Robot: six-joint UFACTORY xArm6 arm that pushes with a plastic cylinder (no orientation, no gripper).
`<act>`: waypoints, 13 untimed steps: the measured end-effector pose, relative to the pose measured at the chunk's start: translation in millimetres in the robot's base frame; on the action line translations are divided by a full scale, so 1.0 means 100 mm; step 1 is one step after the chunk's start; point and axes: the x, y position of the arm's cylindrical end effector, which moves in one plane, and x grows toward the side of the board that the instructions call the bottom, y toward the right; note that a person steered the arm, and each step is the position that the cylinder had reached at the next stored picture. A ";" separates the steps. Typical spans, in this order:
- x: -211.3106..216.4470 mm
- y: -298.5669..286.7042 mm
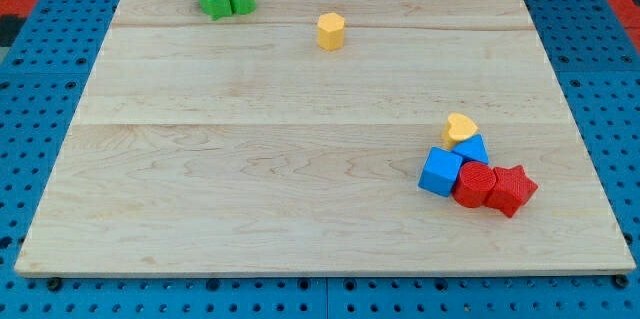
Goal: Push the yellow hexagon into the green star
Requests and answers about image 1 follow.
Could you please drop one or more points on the green star block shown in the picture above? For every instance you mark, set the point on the green star block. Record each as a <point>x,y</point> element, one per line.
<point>216,9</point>

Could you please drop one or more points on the yellow hexagon block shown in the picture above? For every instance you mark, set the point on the yellow hexagon block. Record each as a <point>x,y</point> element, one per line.
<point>330,31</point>

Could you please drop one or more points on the red star block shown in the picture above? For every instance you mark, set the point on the red star block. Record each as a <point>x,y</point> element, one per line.
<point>512,190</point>

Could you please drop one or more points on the wooden board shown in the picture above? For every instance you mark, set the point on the wooden board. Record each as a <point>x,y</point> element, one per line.
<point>241,148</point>

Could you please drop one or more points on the yellow heart block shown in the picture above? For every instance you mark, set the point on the yellow heart block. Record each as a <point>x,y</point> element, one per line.
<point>458,128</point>

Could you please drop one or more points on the blue cube block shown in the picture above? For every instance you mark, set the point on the blue cube block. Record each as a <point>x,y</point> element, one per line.
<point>440,171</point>

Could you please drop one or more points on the blue triangle block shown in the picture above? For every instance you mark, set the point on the blue triangle block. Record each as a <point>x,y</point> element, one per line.
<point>472,149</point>

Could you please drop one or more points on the red cylinder block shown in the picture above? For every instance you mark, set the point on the red cylinder block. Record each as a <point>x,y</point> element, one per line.
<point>475,182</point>

